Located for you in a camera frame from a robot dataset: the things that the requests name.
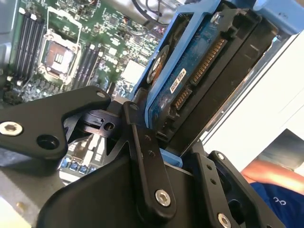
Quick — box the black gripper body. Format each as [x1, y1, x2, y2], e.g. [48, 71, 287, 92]
[38, 154, 285, 228]

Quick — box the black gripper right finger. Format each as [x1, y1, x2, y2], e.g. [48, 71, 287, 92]
[191, 150, 265, 228]

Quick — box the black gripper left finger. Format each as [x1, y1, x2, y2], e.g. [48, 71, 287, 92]
[0, 85, 178, 216]

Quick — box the hard disk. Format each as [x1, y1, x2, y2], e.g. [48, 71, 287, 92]
[132, 0, 279, 170]

